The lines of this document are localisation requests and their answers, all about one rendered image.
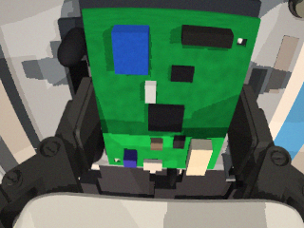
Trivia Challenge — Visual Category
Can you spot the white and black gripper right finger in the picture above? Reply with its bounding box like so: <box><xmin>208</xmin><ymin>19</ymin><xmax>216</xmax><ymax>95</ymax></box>
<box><xmin>227</xmin><ymin>84</ymin><xmax>304</xmax><ymax>222</ymax></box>

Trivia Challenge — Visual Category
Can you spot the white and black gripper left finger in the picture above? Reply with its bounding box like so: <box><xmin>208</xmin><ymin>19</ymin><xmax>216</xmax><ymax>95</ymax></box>
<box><xmin>0</xmin><ymin>77</ymin><xmax>102</xmax><ymax>228</ymax></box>

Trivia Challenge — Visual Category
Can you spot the green circuit board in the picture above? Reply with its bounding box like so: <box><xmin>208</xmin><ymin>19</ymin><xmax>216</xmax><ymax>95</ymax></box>
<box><xmin>82</xmin><ymin>8</ymin><xmax>261</xmax><ymax>175</ymax></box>

